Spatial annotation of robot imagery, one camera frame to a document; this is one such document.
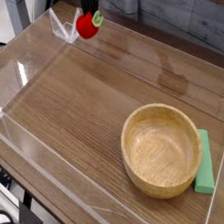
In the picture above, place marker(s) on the wooden bowl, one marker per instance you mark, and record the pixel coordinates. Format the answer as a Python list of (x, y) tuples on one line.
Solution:
[(161, 150)]

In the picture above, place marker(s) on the clear acrylic tray wall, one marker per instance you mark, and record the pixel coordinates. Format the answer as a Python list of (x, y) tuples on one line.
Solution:
[(63, 107)]

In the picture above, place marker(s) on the green rectangular block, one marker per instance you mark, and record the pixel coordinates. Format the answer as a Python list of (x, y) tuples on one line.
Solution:
[(204, 180)]

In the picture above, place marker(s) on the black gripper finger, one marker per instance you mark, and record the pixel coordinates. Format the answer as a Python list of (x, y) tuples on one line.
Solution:
[(93, 6), (84, 6)]

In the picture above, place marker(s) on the clear acrylic corner bracket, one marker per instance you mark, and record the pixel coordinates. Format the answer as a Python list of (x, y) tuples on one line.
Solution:
[(66, 31)]

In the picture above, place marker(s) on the red plush strawberry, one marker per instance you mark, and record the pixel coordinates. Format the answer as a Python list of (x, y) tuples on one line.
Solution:
[(89, 24)]

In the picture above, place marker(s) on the black metal bracket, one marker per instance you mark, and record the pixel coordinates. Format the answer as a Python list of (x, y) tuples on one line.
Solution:
[(28, 217)]

